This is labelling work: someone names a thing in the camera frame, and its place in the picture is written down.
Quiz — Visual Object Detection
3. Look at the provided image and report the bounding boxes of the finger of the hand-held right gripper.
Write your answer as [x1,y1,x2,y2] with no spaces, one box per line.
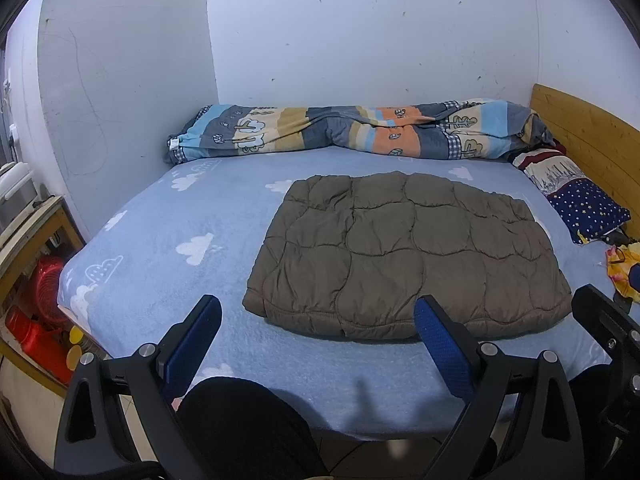
[571,284,640,362]

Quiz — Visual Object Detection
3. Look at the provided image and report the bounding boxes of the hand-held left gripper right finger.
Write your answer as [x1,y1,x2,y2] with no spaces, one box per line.
[414,294,586,480]

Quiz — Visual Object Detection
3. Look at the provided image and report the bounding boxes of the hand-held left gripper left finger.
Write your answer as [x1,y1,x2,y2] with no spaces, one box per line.
[54,294,223,480]

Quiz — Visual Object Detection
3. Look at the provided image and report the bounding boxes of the olive quilted hooded jacket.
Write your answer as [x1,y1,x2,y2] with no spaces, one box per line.
[242,171,572,343]

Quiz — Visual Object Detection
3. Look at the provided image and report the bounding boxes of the yellow floral cloth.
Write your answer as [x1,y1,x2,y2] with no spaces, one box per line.
[606,242,640,303]

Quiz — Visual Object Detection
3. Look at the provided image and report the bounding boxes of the bed with blue cloud sheet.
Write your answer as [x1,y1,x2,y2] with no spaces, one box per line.
[57,147,640,443]

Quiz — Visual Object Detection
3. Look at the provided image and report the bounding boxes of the navy star print pillow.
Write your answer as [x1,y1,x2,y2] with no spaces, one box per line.
[545,177,632,246]

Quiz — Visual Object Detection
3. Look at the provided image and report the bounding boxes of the yellow lids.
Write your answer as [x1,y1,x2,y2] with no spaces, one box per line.
[66,325,85,372]

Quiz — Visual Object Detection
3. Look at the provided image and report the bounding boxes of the round red basket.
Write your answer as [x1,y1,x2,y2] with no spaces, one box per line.
[27,255,67,322]

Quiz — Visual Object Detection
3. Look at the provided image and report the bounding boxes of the red plastic crate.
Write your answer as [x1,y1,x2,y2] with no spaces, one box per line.
[4,305,74,386]

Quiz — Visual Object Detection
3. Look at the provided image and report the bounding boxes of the striped red white pillow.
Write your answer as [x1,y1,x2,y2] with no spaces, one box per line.
[510,145,588,196]

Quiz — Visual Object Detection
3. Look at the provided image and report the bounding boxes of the wooden headboard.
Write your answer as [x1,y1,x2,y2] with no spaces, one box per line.
[530,83,640,233]

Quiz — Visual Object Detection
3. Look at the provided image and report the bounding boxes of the wooden shelf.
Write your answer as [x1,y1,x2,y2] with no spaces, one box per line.
[0,194,87,398]

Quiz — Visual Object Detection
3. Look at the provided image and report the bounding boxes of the white appliance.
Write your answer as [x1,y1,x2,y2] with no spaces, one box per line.
[0,160,42,233]

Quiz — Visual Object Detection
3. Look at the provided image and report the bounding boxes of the patchwork tree print quilt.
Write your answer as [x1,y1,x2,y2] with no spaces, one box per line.
[164,97,556,166]

